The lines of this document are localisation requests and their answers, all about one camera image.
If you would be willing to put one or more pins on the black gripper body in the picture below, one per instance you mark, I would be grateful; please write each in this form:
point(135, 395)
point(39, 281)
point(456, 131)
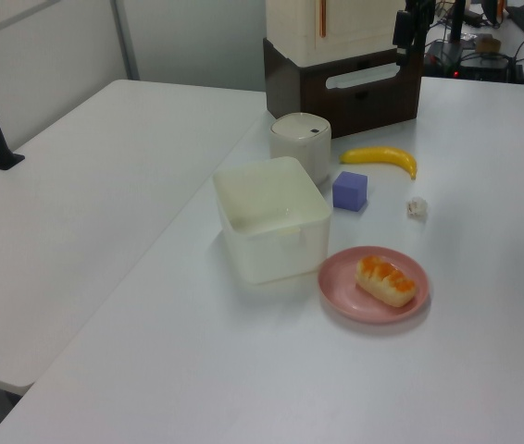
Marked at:
point(417, 18)

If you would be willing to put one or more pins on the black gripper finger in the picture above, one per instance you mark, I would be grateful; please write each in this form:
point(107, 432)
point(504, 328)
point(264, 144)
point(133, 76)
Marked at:
point(417, 52)
point(401, 56)

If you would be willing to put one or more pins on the orange glazed bread loaf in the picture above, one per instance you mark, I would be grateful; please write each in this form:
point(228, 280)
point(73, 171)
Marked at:
point(384, 282)

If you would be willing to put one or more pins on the black upright stand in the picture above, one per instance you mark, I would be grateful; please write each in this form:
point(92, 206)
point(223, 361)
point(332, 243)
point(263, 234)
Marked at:
point(456, 23)

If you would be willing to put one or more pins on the small cardboard box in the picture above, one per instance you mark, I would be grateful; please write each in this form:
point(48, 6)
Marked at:
point(488, 44)

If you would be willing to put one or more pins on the yellow banana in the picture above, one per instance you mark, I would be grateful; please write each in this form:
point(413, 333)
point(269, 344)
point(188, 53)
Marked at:
point(378, 155)

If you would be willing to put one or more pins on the brown drawer cabinet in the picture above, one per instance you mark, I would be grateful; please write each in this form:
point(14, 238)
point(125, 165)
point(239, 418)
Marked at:
point(299, 92)

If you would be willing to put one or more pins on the cream toy fridge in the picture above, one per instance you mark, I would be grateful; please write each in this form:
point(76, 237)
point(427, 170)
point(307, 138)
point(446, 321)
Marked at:
point(290, 28)

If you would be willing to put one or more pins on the white lidded trash bin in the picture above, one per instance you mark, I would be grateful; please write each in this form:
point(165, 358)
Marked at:
point(299, 152)

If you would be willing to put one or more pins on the purple cube block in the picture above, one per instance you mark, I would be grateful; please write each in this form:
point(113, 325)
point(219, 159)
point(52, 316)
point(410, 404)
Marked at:
point(349, 192)

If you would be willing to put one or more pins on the crumpled white paper ball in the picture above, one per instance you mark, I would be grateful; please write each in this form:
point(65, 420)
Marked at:
point(417, 207)

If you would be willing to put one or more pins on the cream open plastic box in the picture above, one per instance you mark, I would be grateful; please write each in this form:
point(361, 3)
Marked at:
point(271, 259)

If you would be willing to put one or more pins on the pink round plate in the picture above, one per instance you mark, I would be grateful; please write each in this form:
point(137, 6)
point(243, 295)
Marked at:
point(340, 296)

